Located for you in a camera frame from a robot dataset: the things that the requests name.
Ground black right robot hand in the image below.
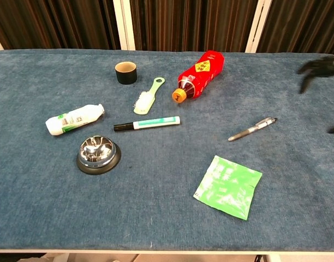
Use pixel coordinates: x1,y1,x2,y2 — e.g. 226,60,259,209
297,54,334,134

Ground silver pen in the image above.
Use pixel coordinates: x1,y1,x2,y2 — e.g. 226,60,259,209
228,117,278,142

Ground red tea bottle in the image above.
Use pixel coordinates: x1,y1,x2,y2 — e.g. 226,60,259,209
171,50,225,104

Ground dark brown curtain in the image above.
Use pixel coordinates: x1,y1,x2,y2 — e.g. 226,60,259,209
0,0,334,55

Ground green foil sachet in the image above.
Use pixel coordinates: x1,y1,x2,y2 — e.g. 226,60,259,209
193,155,263,221

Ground green white marker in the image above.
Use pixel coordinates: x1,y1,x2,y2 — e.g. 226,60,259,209
114,116,181,132

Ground black cup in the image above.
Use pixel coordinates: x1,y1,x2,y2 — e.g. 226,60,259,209
115,61,138,85

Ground blue table cloth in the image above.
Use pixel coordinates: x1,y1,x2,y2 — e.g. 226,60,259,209
0,49,334,252

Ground chrome call bell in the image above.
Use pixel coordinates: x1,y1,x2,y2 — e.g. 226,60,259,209
76,135,122,176

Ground white plastic bottle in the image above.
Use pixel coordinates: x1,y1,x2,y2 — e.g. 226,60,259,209
45,103,105,136

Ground green handled brush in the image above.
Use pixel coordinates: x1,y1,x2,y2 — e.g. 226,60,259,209
133,77,166,115

